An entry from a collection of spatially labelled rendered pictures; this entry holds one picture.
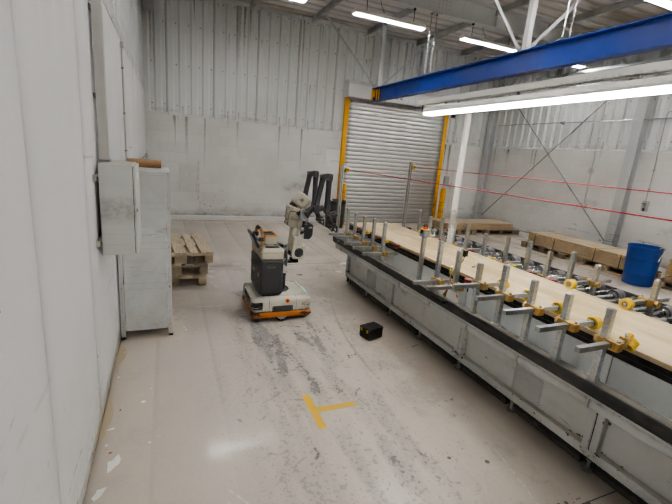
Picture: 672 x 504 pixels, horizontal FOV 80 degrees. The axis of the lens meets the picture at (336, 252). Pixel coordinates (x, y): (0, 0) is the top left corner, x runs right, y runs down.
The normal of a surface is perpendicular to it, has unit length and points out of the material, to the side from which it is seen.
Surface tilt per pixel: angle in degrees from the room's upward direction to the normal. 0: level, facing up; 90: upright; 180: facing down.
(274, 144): 90
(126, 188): 90
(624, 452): 90
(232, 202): 90
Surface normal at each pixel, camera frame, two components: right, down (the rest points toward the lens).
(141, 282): 0.38, 0.25
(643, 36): -0.92, 0.02
